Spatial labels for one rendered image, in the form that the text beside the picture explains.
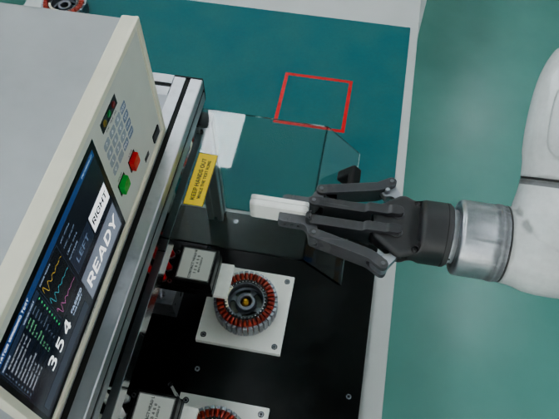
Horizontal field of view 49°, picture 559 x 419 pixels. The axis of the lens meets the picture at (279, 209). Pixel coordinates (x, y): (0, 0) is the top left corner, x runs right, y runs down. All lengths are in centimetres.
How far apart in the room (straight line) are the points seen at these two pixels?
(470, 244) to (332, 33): 99
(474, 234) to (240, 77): 90
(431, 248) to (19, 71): 50
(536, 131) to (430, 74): 190
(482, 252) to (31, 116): 50
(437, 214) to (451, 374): 128
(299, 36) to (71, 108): 98
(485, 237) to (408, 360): 126
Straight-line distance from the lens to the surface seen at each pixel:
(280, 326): 110
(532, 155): 74
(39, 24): 80
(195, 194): 90
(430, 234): 71
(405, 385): 192
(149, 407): 93
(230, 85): 148
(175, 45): 159
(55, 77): 73
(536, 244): 72
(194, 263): 101
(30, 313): 63
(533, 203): 73
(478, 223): 72
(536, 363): 206
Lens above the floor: 181
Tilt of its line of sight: 57 degrees down
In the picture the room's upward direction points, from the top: straight up
